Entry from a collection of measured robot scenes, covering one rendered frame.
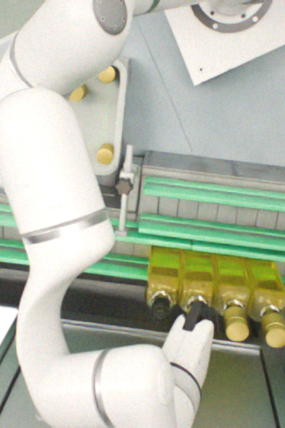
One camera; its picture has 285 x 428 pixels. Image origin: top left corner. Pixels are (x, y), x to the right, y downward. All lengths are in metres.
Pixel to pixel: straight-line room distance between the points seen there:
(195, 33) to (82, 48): 0.54
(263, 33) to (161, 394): 0.71
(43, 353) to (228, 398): 0.41
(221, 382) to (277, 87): 0.58
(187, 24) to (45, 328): 0.65
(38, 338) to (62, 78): 0.26
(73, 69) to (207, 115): 0.60
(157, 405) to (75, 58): 0.33
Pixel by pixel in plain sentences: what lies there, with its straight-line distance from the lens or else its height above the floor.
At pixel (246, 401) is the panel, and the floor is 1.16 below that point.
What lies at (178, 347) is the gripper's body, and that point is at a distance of 0.64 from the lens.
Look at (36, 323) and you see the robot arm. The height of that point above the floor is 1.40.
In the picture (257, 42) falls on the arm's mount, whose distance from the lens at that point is 1.02.
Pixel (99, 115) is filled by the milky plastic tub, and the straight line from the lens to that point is 1.09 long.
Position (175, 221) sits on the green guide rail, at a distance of 0.99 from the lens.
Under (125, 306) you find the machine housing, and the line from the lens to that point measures 1.13.
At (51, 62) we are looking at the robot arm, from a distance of 0.53.
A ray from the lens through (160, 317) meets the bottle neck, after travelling 0.82.
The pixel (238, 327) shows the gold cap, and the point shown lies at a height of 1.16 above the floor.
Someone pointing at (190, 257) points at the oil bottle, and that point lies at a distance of 0.94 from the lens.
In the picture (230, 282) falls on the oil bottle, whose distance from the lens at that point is 0.87.
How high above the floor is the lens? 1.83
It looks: 68 degrees down
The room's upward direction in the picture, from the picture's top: 168 degrees counter-clockwise
